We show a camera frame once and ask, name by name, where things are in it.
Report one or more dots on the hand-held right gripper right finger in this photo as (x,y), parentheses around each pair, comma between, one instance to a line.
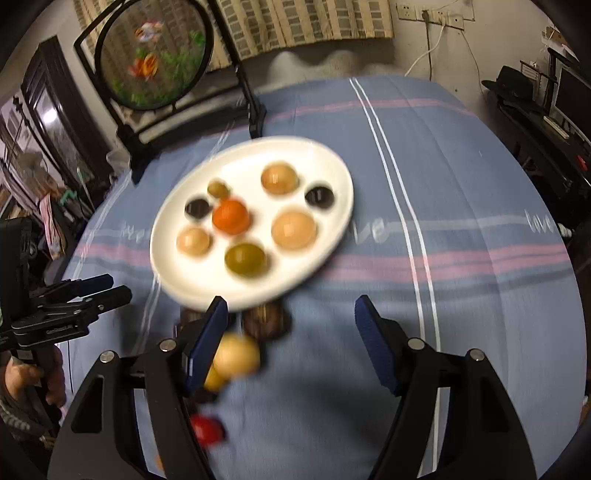
(376,346)

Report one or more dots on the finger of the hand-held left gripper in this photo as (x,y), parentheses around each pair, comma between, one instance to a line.
(87,282)
(106,297)

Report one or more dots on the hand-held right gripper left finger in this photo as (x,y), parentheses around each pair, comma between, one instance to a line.
(207,341)

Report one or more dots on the red tomato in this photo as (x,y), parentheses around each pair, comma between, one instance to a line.
(207,429)

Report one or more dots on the pale yellow round fruit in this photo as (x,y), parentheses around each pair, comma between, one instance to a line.
(279,179)
(294,230)
(238,355)
(194,241)

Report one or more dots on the orange tangerine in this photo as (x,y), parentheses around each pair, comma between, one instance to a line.
(232,217)

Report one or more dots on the dark purple plum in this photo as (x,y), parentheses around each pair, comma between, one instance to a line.
(319,196)
(198,208)

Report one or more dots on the small yellow-green fruit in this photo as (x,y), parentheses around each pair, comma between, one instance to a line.
(219,188)

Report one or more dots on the white round plate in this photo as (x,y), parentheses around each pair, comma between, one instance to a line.
(258,152)

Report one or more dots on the person's left hand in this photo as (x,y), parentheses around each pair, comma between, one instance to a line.
(18,381)

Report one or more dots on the pink cloth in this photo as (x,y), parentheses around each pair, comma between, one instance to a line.
(48,217)

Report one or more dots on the wrinkled dark passion fruit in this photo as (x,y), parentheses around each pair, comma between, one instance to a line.
(268,321)

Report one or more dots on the blue striped tablecloth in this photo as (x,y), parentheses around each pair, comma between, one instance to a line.
(461,300)

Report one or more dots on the dark wooden cabinet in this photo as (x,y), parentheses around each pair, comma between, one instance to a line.
(46,101)

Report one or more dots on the round goldfish screen black stand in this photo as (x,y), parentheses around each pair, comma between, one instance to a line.
(152,55)

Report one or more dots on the black computer desk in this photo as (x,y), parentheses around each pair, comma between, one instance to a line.
(549,147)

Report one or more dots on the black hat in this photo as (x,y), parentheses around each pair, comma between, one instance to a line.
(515,85)

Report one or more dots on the computer monitor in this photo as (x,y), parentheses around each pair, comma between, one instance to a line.
(575,97)

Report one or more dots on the beige checked curtain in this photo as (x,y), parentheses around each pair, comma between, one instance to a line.
(300,23)

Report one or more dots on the white wall sockets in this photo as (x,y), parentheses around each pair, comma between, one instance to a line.
(429,14)

